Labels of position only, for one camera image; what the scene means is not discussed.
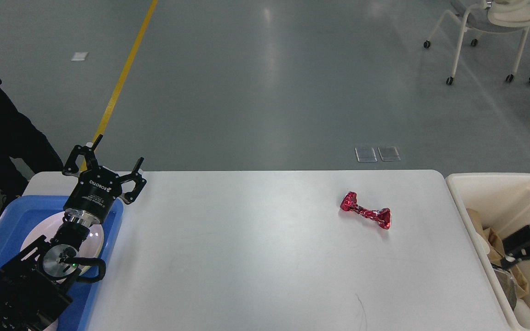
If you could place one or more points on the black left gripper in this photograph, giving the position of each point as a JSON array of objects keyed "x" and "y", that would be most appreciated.
[{"x": 94, "y": 192}]

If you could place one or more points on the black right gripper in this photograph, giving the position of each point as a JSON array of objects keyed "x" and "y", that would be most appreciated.
[{"x": 517, "y": 248}]

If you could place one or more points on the brown paper bag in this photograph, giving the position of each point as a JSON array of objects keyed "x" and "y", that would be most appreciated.
[{"x": 497, "y": 252}]

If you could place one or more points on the pink plate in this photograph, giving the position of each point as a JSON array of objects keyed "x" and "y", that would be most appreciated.
[{"x": 95, "y": 239}]

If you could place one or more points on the red foil wrapper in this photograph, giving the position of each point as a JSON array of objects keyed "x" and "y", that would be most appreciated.
[{"x": 382, "y": 217}]

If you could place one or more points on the white paper cup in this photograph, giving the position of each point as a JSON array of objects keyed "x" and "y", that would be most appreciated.
[{"x": 483, "y": 242}]

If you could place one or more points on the white paper roll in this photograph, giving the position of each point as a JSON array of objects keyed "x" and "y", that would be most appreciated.
[{"x": 522, "y": 313}]

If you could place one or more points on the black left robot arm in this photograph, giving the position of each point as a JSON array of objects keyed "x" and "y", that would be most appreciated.
[{"x": 76, "y": 225}]

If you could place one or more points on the beige waste bin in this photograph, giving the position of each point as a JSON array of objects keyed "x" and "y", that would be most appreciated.
[{"x": 503, "y": 202}]

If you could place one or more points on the white floor label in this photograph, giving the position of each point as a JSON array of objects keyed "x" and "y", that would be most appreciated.
[{"x": 79, "y": 56}]

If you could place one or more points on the floor socket plates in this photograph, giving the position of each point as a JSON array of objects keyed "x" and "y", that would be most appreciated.
[{"x": 374, "y": 154}]

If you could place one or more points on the white chair on wheels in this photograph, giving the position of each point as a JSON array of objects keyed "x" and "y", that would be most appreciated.
[{"x": 494, "y": 17}]

